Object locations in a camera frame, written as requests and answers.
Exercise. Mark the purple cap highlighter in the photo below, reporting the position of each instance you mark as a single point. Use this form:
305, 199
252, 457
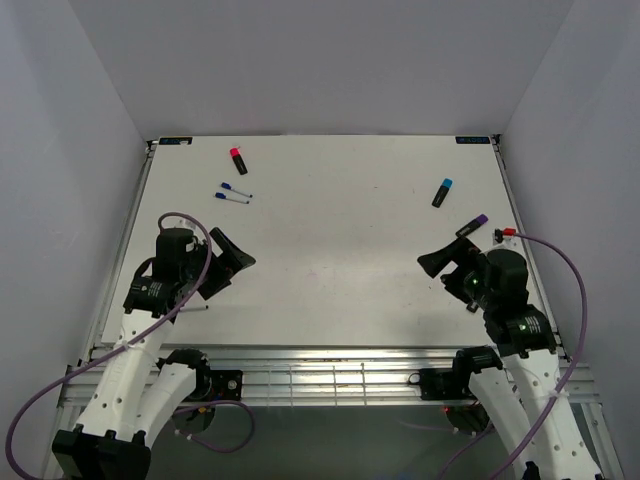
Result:
472, 226

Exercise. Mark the left blue corner label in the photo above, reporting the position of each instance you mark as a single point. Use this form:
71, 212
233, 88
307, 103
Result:
175, 141

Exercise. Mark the blue corner label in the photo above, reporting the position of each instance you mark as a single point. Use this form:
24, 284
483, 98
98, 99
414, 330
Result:
472, 140
175, 141

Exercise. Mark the right blue corner label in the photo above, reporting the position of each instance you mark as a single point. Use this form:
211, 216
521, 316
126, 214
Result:
472, 140

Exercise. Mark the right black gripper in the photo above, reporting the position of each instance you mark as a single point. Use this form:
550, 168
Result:
459, 251

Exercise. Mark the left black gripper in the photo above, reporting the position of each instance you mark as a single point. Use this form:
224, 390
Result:
226, 264

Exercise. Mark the aluminium frame rail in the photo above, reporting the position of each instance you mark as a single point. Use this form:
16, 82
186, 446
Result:
360, 377

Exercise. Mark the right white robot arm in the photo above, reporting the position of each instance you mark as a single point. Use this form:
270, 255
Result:
517, 379

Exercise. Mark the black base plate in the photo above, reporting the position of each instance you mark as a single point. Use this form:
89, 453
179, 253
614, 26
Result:
438, 384
218, 385

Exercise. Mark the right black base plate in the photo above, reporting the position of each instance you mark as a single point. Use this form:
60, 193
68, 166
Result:
438, 384

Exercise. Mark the blue cap highlighter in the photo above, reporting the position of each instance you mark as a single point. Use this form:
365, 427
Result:
442, 192

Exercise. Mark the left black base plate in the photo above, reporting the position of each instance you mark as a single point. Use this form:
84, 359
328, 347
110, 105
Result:
218, 385

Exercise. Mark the blue cap thin pen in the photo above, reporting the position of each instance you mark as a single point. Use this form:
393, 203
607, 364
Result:
223, 196
233, 189

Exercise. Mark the black thin pen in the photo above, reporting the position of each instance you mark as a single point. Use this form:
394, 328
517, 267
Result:
195, 309

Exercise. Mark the pink cap highlighter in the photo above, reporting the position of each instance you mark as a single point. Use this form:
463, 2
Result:
238, 161

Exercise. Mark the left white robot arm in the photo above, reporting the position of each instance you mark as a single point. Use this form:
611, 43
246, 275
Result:
139, 391

